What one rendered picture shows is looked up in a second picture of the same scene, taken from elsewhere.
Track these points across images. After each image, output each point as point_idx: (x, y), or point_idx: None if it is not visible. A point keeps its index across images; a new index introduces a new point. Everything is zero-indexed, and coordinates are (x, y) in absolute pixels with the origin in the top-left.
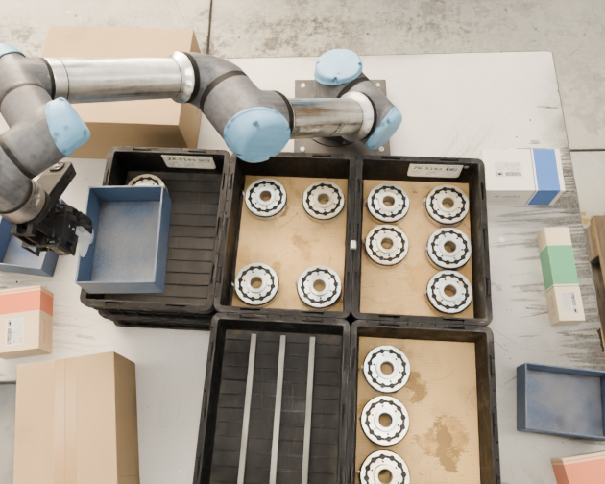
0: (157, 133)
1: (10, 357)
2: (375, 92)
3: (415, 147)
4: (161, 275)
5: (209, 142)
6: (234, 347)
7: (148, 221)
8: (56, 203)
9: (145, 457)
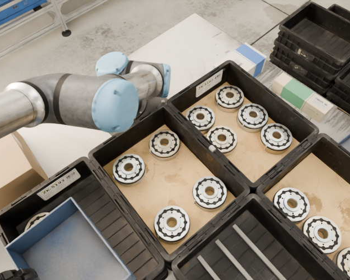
0: (19, 185)
1: None
2: (145, 63)
3: (176, 91)
4: (125, 265)
5: (56, 172)
6: (194, 276)
7: (75, 236)
8: None
9: None
